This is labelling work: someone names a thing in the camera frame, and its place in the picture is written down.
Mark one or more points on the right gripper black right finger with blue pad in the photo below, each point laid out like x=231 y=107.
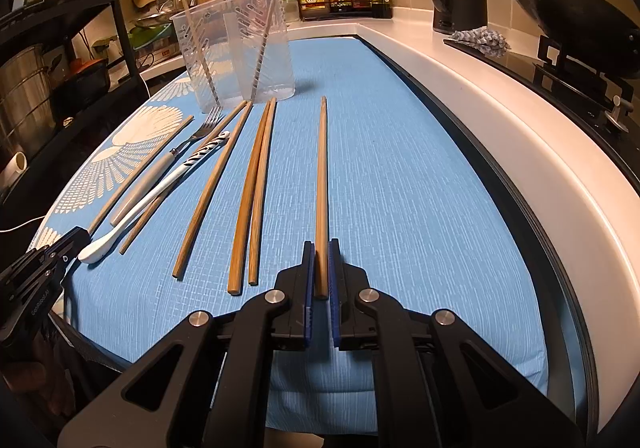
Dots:
x=437 y=383

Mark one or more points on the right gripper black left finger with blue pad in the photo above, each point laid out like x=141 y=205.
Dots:
x=206 y=382

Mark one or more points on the wooden chopstick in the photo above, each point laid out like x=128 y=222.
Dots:
x=238 y=254
x=259 y=197
x=150 y=217
x=129 y=180
x=322 y=226
x=207 y=195

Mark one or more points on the white handled fork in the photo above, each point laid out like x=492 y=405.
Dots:
x=159 y=168

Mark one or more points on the black shelf unit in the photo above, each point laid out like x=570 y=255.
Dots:
x=73 y=29

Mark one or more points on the blue patterned table mat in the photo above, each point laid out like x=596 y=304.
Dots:
x=404 y=203

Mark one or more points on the steel stock pot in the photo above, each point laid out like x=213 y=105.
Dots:
x=27 y=122

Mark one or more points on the orange lidded black pot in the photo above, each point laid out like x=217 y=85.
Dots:
x=85 y=83

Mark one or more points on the clear plastic utensil holder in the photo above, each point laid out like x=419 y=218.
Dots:
x=236 y=50

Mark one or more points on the black gas stove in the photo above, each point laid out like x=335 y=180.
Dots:
x=591 y=102

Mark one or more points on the blue checkered cloth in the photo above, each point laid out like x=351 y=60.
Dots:
x=483 y=39

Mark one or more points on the black wok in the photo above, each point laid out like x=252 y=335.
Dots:
x=592 y=31

